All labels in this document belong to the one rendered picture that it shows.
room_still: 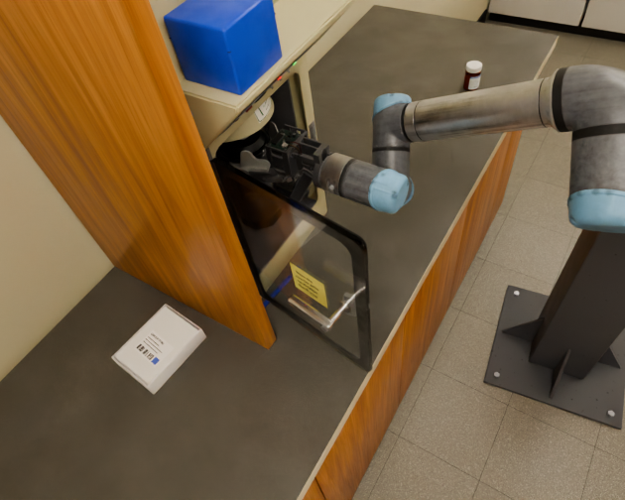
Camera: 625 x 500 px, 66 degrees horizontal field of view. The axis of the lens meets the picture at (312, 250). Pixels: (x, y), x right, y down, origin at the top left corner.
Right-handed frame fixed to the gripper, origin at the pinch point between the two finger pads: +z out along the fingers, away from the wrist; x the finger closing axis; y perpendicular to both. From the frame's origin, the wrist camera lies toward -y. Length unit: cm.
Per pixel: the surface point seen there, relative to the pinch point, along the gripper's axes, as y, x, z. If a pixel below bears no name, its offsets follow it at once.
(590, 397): -120, -44, -95
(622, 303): -67, -49, -86
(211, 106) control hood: 28.4, 19.1, -16.1
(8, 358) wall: -27, 58, 34
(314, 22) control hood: 29.5, -3.0, -18.9
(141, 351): -23.6, 41.8, 4.2
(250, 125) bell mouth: 11.6, 3.9, -6.8
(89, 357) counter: -27, 48, 17
